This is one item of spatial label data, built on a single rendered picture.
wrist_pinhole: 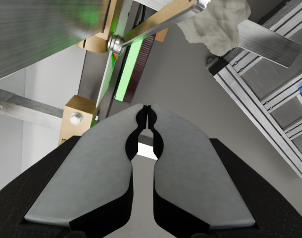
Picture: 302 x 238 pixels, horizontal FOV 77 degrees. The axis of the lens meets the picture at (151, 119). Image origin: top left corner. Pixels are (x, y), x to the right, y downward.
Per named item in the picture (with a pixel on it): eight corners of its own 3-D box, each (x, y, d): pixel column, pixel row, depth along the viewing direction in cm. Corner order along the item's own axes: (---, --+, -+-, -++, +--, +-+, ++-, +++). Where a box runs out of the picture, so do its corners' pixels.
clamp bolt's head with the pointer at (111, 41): (127, 55, 39) (127, 35, 24) (122, 67, 39) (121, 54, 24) (117, 52, 38) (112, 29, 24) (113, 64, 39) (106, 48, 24)
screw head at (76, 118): (84, 114, 33) (82, 117, 32) (82, 123, 34) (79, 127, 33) (72, 110, 33) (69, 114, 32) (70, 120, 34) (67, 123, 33)
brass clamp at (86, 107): (103, 103, 37) (96, 115, 33) (89, 152, 44) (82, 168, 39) (71, 92, 36) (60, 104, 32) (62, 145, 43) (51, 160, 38)
